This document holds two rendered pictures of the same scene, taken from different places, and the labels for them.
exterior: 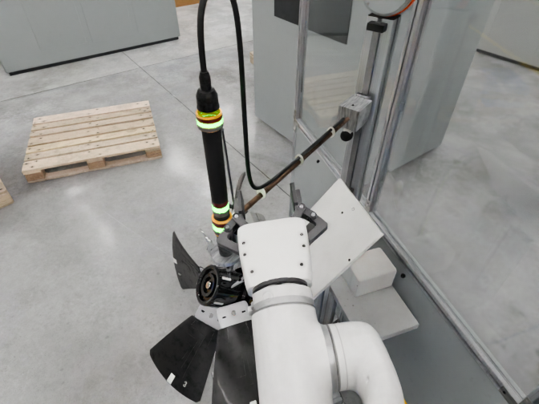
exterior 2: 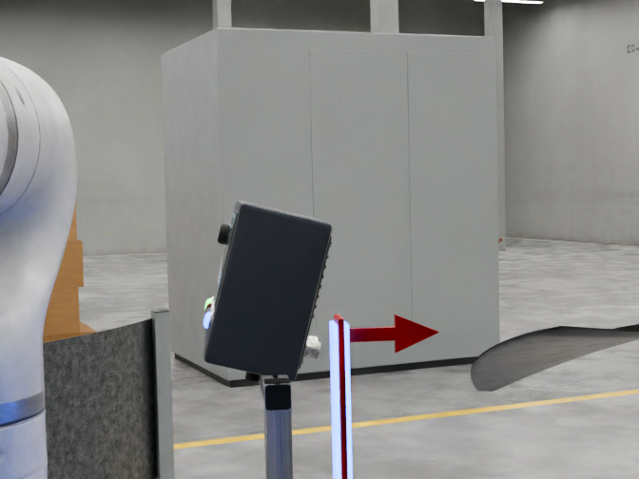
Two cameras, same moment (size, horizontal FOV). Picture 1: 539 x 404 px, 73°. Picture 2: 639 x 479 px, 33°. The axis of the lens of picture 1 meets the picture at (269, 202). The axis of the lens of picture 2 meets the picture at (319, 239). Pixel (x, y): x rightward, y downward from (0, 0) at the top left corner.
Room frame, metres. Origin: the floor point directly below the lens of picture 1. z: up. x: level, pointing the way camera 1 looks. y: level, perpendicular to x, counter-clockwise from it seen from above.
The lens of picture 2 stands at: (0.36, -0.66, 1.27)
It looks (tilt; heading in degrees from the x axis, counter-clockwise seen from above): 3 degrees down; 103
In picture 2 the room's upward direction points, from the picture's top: 1 degrees counter-clockwise
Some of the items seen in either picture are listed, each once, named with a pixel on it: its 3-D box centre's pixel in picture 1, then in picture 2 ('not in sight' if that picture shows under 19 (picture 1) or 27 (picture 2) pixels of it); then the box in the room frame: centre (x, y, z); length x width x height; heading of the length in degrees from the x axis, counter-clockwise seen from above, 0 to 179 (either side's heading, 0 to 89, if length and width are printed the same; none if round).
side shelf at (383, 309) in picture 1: (365, 296); not in sight; (0.83, -0.38, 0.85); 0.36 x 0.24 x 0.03; 19
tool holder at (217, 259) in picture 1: (227, 238); not in sight; (0.55, 0.09, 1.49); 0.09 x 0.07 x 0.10; 144
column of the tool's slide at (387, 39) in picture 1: (342, 232); not in sight; (1.12, -0.33, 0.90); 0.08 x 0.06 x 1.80; 54
